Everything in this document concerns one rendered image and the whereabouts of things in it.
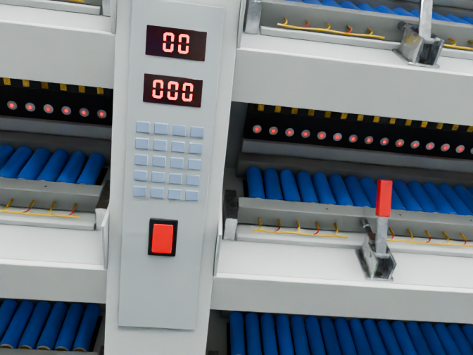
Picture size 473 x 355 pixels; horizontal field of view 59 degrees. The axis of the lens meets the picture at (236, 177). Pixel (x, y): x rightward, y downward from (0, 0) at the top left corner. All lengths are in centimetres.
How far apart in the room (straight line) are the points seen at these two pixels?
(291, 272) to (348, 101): 16
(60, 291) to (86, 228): 6
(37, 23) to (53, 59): 3
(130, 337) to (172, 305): 5
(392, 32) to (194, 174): 24
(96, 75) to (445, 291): 37
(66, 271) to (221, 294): 14
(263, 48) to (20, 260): 28
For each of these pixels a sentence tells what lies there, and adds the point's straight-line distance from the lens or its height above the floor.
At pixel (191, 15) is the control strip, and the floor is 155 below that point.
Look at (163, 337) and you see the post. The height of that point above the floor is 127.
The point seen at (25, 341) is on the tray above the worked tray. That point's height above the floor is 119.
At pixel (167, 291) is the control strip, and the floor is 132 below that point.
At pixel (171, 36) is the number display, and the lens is 34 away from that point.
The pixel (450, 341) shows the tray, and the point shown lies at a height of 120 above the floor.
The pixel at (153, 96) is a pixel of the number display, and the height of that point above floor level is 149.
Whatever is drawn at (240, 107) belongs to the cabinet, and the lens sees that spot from 55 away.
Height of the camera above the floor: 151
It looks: 14 degrees down
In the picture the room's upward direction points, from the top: 6 degrees clockwise
